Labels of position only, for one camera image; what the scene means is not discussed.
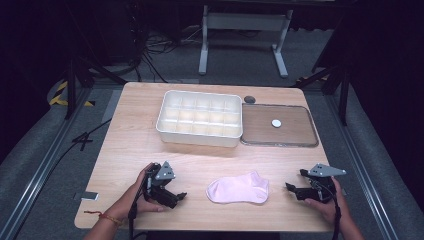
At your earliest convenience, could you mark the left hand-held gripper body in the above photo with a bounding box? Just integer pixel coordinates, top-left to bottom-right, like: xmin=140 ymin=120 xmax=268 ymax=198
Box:
xmin=143 ymin=161 xmax=178 ymax=201

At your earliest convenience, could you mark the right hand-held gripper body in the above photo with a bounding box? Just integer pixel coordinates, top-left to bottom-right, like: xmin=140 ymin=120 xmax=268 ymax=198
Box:
xmin=308 ymin=162 xmax=347 ymax=203

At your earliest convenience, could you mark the pink sock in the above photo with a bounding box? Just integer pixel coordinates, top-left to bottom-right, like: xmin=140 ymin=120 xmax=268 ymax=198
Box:
xmin=205 ymin=170 xmax=270 ymax=205

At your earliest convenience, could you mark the person's right hand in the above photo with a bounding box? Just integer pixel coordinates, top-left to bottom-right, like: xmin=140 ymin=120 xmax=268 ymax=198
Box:
xmin=303 ymin=177 xmax=351 ymax=226

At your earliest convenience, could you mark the person's left hand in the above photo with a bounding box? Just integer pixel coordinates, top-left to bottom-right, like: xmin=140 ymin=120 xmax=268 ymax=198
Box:
xmin=114 ymin=162 xmax=165 ymax=223

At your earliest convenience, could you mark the clear lid with white knob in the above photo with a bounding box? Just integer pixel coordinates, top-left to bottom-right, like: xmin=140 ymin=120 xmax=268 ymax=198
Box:
xmin=240 ymin=102 xmax=320 ymax=148

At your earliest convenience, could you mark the white divided storage box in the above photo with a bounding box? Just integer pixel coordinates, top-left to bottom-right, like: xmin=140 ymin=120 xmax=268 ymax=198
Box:
xmin=155 ymin=89 xmax=244 ymax=149

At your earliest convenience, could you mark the yellow and black floor tape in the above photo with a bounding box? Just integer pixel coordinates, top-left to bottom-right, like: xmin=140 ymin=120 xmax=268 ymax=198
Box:
xmin=49 ymin=80 xmax=96 ymax=108

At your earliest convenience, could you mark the aluminium floor rail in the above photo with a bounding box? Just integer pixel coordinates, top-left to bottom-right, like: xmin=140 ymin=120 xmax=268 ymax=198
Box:
xmin=324 ymin=94 xmax=399 ymax=240
xmin=0 ymin=87 xmax=94 ymax=240

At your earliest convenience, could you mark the red string bracelet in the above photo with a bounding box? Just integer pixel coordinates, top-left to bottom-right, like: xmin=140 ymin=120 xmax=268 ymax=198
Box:
xmin=83 ymin=210 xmax=124 ymax=228

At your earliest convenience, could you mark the thin black floor cable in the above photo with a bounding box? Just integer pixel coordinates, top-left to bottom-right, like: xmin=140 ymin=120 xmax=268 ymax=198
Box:
xmin=9 ymin=118 xmax=113 ymax=234

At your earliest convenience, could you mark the bundle of black floor cables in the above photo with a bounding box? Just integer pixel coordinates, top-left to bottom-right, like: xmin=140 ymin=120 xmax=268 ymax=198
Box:
xmin=133 ymin=29 xmax=201 ymax=83

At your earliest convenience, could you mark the white metal stand frame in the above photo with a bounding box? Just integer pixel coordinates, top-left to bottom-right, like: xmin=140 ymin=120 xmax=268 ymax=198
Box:
xmin=198 ymin=4 xmax=294 ymax=79

